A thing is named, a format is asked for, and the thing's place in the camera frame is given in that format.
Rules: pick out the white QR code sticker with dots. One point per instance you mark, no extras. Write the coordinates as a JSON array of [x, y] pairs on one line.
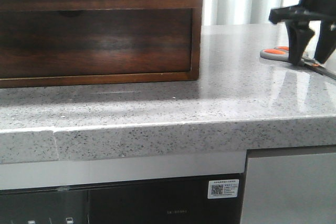
[[219, 189]]

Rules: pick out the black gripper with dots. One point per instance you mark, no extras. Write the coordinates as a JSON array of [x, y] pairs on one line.
[[297, 19]]

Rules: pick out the black built-in appliance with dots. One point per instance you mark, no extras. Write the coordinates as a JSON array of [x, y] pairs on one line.
[[169, 200]]

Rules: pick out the grey orange scissors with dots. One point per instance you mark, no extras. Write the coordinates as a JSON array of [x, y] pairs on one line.
[[281, 53]]

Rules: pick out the grey cabinet door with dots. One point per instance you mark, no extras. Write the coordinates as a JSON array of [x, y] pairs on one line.
[[290, 185]]

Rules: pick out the lower wooden drawer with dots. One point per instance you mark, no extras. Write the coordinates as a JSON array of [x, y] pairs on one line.
[[91, 42]]

